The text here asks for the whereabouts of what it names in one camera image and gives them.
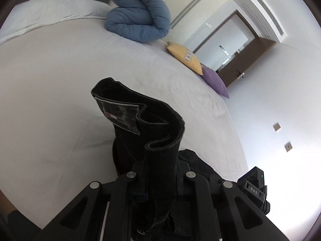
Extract white pillow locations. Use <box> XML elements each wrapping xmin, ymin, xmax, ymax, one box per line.
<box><xmin>1</xmin><ymin>0</ymin><xmax>112</xmax><ymax>44</ymax></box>

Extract wall socket lower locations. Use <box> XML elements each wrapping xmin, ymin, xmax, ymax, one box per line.
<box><xmin>284</xmin><ymin>141</ymin><xmax>293</xmax><ymax>152</ymax></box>

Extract purple cushion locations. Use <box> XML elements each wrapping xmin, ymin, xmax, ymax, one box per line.
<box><xmin>202</xmin><ymin>66</ymin><xmax>230</xmax><ymax>98</ymax></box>

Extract wall socket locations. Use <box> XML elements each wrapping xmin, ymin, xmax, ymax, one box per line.
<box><xmin>273</xmin><ymin>123</ymin><xmax>281</xmax><ymax>131</ymax></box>
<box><xmin>284</xmin><ymin>141</ymin><xmax>293</xmax><ymax>152</ymax></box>

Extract blue rolled duvet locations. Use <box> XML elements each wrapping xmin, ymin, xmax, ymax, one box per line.
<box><xmin>105</xmin><ymin>0</ymin><xmax>171</xmax><ymax>42</ymax></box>

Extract wall socket upper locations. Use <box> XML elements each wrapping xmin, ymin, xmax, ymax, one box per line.
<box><xmin>273</xmin><ymin>123</ymin><xmax>281</xmax><ymax>131</ymax></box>

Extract yellow cushion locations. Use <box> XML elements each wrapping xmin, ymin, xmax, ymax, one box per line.
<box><xmin>167</xmin><ymin>41</ymin><xmax>203</xmax><ymax>76</ymax></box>

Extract brown door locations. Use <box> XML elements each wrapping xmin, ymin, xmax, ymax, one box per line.
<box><xmin>216</xmin><ymin>10</ymin><xmax>276</xmax><ymax>88</ymax></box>

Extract black denim pants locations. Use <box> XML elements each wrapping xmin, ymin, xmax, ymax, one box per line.
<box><xmin>91</xmin><ymin>78</ymin><xmax>215</xmax><ymax>240</ymax></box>

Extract white bed sheet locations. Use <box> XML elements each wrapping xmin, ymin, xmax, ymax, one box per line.
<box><xmin>1</xmin><ymin>18</ymin><xmax>248</xmax><ymax>228</ymax></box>

